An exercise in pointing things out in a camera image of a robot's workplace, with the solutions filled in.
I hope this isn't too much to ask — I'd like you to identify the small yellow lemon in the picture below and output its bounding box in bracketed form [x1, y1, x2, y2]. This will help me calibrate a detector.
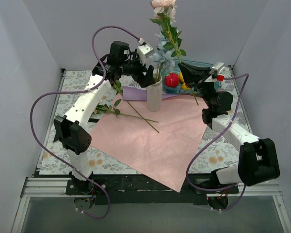
[181, 83, 191, 91]

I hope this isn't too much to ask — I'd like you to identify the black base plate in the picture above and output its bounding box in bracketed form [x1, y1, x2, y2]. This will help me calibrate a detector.
[65, 173, 241, 204]

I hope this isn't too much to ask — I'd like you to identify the purple pink wrapping paper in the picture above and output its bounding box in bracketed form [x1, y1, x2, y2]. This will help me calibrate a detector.
[90, 95, 207, 192]

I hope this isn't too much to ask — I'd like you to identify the blue flower stem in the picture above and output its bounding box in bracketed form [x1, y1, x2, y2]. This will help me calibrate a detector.
[150, 33, 175, 81]

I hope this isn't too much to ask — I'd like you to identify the peach flower stem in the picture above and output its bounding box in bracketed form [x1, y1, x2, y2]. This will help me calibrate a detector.
[93, 99, 158, 123]

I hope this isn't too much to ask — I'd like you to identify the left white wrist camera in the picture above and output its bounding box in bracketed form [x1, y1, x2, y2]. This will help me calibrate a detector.
[137, 44, 155, 65]

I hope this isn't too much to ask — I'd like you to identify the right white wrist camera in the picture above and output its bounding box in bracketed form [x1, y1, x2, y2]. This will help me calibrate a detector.
[206, 62, 226, 82]

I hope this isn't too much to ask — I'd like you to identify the pink flower stem with bud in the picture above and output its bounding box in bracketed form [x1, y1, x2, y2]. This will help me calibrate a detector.
[113, 82, 159, 133]

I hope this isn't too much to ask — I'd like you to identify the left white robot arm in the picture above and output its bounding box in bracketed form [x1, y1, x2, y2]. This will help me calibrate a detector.
[54, 41, 154, 194]

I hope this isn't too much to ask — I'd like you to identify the teal plastic basket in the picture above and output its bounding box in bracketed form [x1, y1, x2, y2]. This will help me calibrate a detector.
[161, 59, 213, 95]

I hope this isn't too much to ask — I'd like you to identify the white ribbed vase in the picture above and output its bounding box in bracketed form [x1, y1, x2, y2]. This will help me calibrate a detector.
[146, 80, 162, 112]

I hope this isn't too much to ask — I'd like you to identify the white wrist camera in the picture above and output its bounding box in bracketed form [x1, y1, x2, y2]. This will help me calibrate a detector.
[206, 62, 226, 82]
[137, 44, 155, 65]

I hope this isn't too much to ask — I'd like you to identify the black ribbon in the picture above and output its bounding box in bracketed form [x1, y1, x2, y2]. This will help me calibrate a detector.
[88, 118, 99, 123]

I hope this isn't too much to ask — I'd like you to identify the white pink flower stem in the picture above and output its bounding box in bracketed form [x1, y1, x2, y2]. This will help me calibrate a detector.
[149, 0, 199, 106]

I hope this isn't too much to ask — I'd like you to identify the red dragon fruit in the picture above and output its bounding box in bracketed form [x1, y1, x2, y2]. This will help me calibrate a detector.
[164, 73, 180, 88]

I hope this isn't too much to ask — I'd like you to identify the aluminium frame rail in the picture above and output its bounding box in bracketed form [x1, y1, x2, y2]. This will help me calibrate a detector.
[12, 177, 291, 233]

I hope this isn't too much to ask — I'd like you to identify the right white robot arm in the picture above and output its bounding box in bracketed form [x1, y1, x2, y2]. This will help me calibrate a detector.
[178, 62, 280, 193]

